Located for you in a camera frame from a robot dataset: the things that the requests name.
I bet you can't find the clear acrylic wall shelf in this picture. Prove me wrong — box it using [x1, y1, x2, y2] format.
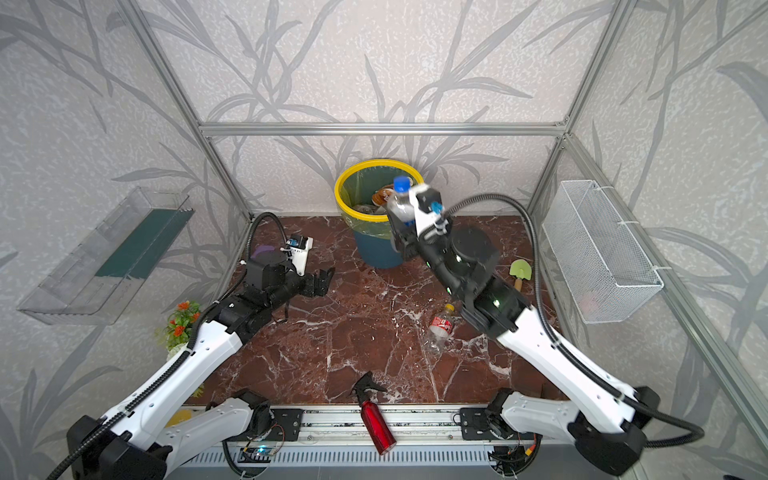
[17, 187, 194, 326]

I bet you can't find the red spray bottle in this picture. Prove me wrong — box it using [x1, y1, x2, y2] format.
[352, 371, 397, 455]

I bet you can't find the green circuit board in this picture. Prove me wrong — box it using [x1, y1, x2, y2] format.
[237, 444, 282, 464]

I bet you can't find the artificial flower pot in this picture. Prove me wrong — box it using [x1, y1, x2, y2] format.
[156, 300, 201, 360]

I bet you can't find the aluminium frame crossbar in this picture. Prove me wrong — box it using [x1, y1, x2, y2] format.
[199, 122, 565, 137]

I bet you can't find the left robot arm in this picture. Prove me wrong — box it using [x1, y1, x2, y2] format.
[49, 234, 335, 479]

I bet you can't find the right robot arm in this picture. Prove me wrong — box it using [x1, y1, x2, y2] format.
[386, 184, 704, 476]

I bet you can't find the green toy shovel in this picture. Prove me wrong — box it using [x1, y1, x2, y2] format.
[509, 259, 532, 292]

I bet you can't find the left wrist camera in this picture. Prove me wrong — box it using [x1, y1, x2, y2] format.
[284, 234, 314, 276]

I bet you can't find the brown coffee bottle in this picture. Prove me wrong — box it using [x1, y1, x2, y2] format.
[371, 186, 394, 207]

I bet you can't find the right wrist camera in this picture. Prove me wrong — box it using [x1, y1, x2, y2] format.
[409, 183, 448, 240]

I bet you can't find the blue label water bottle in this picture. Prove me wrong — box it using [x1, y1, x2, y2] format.
[386, 176, 415, 226]

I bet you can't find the teal bin with yellow rim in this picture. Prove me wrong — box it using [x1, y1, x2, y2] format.
[333, 159, 423, 269]

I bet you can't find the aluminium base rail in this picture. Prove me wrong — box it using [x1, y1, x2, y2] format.
[179, 403, 631, 446]

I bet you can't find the yellow-green bin liner bag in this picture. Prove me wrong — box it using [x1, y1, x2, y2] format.
[334, 159, 423, 240]

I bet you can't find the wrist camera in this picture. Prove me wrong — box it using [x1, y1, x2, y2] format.
[284, 234, 314, 276]
[409, 183, 448, 240]

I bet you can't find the white wire mesh basket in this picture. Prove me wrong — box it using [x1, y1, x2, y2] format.
[543, 180, 664, 324]

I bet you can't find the red label bottle yellow cap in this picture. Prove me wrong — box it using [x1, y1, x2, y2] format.
[425, 304, 456, 357]

